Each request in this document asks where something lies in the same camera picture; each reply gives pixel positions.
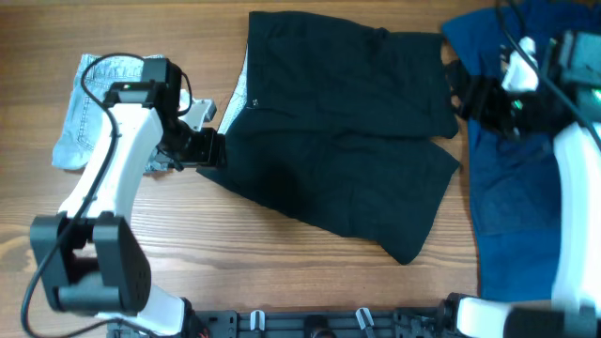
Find black shorts garment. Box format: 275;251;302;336
204;11;458;265

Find black mounting rail base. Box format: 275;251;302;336
196;307;459;338

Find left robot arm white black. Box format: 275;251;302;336
21;58;225;337

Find folded light blue jeans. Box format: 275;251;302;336
52;54;143;171

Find blue garment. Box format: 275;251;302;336
441;1;600;301

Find small black cloth piece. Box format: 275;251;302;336
444;59;471;100

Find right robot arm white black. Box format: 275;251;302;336
444;26;600;337

